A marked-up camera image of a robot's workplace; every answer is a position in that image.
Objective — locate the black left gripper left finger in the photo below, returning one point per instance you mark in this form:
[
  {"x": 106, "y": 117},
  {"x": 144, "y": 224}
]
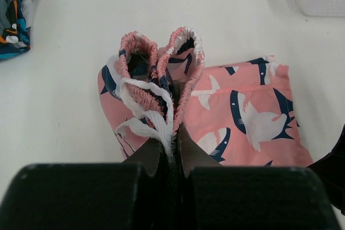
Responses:
[{"x": 126, "y": 195}]

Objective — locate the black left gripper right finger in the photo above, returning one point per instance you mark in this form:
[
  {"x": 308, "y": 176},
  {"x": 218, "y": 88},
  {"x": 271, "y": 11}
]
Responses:
[{"x": 248, "y": 197}]

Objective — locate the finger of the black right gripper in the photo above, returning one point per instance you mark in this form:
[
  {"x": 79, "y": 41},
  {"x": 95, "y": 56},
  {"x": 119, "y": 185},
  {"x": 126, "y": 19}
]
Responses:
[{"x": 330, "y": 169}]

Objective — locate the pink white patterned shorts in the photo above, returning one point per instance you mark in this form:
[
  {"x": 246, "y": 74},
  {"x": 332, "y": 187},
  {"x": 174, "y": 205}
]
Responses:
[{"x": 239, "y": 114}]

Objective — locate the blue orange patterned shorts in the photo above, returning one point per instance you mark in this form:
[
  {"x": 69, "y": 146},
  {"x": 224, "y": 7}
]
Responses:
[{"x": 9, "y": 51}]

